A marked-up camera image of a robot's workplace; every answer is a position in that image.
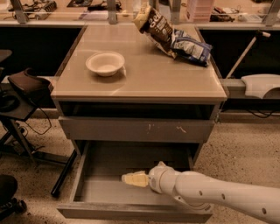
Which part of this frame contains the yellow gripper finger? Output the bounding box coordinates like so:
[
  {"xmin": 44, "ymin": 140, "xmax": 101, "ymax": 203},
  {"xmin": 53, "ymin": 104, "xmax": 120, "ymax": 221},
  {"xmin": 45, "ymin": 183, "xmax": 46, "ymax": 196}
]
[{"xmin": 122, "ymin": 171, "xmax": 149, "ymax": 187}]

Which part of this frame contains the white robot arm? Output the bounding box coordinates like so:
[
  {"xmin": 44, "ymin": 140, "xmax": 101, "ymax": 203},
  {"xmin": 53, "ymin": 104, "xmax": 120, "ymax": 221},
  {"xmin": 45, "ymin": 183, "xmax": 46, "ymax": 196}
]
[{"xmin": 122, "ymin": 162, "xmax": 280, "ymax": 224}]

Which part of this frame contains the closed upper drawer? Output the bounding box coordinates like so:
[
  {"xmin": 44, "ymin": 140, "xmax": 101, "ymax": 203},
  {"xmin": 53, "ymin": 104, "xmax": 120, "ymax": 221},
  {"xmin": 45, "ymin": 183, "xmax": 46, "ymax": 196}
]
[{"xmin": 59, "ymin": 116, "xmax": 214, "ymax": 143}]

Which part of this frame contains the grey drawer cabinet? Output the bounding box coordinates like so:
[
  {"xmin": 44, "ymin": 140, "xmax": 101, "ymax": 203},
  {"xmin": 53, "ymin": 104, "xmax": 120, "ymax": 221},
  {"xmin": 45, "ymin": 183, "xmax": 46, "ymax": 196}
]
[{"xmin": 52, "ymin": 24, "xmax": 227, "ymax": 162}]

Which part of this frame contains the white paper bowl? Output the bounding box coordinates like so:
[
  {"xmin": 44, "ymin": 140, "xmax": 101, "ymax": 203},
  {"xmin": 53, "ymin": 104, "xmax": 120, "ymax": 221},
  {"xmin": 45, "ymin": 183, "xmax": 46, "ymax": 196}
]
[{"xmin": 86, "ymin": 52, "xmax": 125, "ymax": 77}]

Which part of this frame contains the blue white snack bag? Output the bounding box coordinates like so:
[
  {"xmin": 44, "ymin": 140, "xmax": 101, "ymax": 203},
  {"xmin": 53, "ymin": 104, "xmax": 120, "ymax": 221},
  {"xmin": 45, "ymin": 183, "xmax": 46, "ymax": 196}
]
[{"xmin": 171, "ymin": 29, "xmax": 213, "ymax": 67}]

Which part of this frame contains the brown snack bag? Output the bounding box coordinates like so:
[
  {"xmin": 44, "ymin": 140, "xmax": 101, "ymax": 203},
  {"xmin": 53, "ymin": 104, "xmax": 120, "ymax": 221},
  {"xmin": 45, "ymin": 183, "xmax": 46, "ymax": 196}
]
[{"xmin": 133, "ymin": 3, "xmax": 176, "ymax": 59}]

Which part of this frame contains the pink plastic bin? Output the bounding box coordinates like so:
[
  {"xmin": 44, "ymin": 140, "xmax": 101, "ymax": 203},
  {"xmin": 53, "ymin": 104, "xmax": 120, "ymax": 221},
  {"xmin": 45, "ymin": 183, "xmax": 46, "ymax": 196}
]
[{"xmin": 185, "ymin": 0, "xmax": 214, "ymax": 22}]

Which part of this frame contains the black power cable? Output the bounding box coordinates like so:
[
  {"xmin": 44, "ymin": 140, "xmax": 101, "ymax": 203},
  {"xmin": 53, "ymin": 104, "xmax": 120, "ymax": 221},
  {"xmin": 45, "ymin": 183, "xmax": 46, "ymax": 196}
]
[{"xmin": 23, "ymin": 107, "xmax": 53, "ymax": 136}]

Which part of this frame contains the white handled stick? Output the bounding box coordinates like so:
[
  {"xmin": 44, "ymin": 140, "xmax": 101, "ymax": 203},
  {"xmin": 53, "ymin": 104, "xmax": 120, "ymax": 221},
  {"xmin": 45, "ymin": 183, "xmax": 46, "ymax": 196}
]
[{"xmin": 226, "ymin": 31, "xmax": 270, "ymax": 79}]

